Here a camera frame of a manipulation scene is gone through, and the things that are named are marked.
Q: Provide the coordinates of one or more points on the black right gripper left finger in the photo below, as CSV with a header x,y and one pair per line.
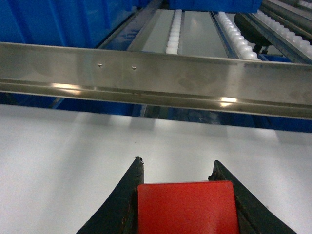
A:
x,y
119,213

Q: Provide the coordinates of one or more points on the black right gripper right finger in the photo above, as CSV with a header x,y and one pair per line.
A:
x,y
253,216

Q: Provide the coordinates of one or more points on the red magnetic block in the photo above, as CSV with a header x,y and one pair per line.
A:
x,y
187,208

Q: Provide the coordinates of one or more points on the white roller track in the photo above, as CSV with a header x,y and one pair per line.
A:
x,y
174,36

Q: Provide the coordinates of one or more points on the large blue bin left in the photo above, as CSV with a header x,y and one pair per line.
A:
x,y
69,23

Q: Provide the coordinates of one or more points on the stainless steel shelf rail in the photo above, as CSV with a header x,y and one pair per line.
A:
x,y
219,84

